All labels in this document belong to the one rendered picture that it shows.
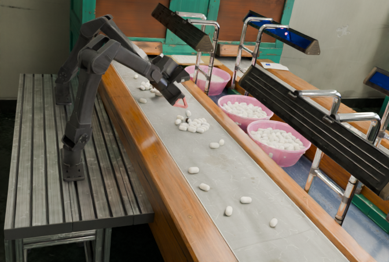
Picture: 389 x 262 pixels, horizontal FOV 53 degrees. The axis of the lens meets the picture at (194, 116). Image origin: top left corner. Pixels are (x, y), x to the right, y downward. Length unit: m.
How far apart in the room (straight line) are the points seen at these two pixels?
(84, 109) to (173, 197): 0.43
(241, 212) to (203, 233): 0.19
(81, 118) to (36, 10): 1.83
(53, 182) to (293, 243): 0.77
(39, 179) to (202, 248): 0.63
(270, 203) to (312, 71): 2.91
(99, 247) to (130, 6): 1.42
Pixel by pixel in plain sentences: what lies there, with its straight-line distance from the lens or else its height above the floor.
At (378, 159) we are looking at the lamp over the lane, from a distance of 0.91.
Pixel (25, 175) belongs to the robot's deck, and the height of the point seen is 0.67.
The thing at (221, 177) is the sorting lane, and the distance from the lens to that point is 1.34.
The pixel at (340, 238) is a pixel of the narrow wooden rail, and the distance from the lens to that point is 1.21.
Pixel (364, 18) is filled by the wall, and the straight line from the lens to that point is 4.27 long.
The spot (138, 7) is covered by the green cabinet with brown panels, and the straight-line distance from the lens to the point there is 2.31.
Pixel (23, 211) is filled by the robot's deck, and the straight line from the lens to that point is 1.27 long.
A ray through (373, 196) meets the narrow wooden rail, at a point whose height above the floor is 0.73.
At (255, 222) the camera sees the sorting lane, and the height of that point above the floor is 0.74.
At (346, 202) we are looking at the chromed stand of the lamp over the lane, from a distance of 1.24.
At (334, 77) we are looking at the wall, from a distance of 4.30.
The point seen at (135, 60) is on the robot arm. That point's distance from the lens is 1.40.
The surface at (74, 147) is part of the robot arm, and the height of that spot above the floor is 0.77.
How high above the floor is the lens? 1.47
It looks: 25 degrees down
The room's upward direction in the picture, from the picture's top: 9 degrees clockwise
